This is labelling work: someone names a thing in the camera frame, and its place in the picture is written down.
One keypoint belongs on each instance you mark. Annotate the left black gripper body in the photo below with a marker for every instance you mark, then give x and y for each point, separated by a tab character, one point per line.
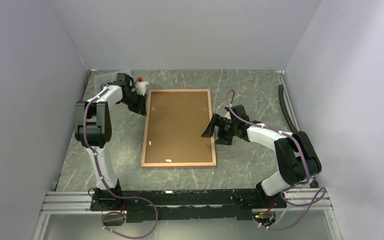
135	101

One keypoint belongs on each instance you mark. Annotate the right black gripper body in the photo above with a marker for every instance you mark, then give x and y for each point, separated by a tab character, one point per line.
226	130

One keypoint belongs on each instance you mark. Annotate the pink wooden picture frame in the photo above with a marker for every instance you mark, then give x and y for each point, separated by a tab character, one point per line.
145	132

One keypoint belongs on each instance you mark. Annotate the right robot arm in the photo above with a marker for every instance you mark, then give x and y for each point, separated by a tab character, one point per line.
297	160

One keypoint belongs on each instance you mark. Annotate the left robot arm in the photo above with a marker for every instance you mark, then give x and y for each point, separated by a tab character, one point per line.
93	127

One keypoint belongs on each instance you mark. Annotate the clear plastic organizer box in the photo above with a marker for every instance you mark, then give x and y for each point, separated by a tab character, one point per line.
109	77

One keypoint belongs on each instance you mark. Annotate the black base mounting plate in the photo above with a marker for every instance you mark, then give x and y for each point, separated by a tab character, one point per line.
150	205

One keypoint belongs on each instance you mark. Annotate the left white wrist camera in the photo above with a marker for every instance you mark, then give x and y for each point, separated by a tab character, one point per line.
141	86

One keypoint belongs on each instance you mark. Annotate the aluminium extrusion rail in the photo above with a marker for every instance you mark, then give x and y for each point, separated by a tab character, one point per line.
297	199

